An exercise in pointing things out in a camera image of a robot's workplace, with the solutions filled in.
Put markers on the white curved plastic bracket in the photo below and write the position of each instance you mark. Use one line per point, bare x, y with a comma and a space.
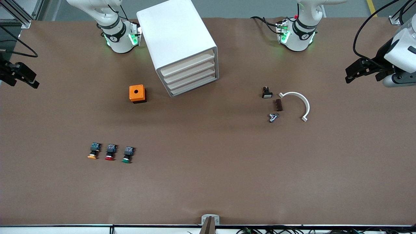
302, 97

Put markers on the orange box with hole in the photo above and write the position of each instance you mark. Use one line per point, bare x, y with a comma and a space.
136, 92

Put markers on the brown terminal block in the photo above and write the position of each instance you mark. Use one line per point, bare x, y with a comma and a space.
278, 105

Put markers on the aluminium frame profile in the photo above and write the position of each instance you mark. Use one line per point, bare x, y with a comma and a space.
19, 14
395, 20

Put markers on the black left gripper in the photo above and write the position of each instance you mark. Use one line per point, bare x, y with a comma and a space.
381, 57

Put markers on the silver metal key switch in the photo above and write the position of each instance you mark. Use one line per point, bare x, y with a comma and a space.
273, 117

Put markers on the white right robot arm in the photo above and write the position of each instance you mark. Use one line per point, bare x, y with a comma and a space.
113, 29

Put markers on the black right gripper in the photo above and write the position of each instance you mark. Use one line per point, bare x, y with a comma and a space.
7, 71

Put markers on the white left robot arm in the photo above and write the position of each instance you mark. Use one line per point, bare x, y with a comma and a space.
300, 32

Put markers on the yellow push button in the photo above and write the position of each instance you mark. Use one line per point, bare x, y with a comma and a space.
95, 148

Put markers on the green push button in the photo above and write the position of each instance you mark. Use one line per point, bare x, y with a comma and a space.
129, 151

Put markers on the white capped black button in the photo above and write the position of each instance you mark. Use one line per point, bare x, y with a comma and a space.
267, 94

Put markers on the red push button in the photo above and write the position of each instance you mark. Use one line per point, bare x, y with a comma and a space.
111, 149

